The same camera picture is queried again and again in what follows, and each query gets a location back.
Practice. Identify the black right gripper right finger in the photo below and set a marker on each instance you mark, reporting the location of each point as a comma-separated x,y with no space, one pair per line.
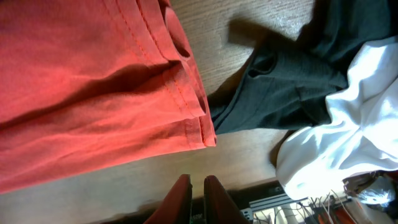
219,206

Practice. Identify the aluminium frame with wires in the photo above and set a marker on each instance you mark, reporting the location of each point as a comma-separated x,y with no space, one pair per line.
366,198

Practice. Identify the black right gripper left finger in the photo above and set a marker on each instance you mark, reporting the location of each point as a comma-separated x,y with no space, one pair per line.
176,206

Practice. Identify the red orange t-shirt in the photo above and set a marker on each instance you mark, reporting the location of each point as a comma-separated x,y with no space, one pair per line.
87,85

